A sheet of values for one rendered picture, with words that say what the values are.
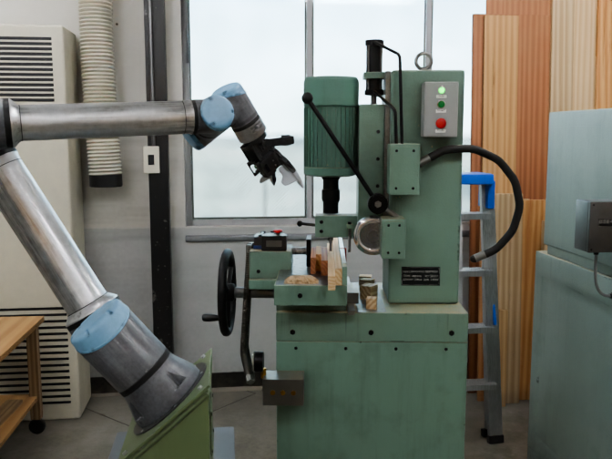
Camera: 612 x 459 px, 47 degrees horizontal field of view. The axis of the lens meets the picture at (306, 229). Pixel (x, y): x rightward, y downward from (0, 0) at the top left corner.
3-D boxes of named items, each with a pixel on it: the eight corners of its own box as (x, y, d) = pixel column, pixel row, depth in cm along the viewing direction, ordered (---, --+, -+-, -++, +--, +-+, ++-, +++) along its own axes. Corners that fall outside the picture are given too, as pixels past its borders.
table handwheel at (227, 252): (228, 292, 254) (220, 230, 235) (283, 292, 253) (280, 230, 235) (219, 354, 231) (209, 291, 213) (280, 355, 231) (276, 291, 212)
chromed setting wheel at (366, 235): (352, 254, 219) (352, 214, 218) (392, 254, 219) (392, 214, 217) (352, 256, 216) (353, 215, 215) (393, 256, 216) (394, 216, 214)
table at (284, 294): (260, 266, 263) (259, 249, 262) (341, 266, 262) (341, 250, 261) (240, 305, 203) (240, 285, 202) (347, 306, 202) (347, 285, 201)
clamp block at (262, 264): (253, 270, 240) (253, 244, 238) (293, 270, 239) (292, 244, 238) (249, 279, 225) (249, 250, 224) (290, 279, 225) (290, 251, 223)
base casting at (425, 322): (283, 305, 256) (283, 280, 255) (443, 306, 255) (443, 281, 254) (276, 341, 212) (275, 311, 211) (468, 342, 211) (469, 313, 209)
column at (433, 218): (382, 288, 243) (385, 76, 234) (446, 289, 243) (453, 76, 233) (388, 303, 221) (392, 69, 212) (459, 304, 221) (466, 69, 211)
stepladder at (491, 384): (437, 436, 316) (436, 172, 313) (492, 432, 319) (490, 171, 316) (449, 448, 300) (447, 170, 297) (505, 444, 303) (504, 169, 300)
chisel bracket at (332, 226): (315, 239, 234) (315, 213, 233) (357, 239, 233) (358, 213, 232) (314, 241, 226) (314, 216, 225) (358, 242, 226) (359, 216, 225)
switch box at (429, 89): (420, 137, 214) (421, 83, 212) (453, 137, 214) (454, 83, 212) (423, 137, 208) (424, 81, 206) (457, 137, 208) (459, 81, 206)
